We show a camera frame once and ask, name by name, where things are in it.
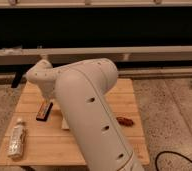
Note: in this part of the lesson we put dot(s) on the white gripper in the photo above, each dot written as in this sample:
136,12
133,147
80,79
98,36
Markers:
47,90

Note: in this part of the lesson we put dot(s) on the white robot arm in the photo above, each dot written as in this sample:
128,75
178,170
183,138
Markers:
79,89

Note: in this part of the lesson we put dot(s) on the white sponge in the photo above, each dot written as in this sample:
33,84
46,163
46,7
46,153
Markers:
64,124

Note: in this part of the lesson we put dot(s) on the wooden table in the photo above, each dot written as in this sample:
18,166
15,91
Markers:
46,144

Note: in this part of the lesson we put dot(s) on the plastic water bottle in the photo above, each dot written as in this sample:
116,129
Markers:
17,139

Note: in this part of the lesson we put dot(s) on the brown snack piece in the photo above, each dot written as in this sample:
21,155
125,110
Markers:
125,121

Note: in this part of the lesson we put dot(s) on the long metal rail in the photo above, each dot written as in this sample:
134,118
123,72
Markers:
19,56

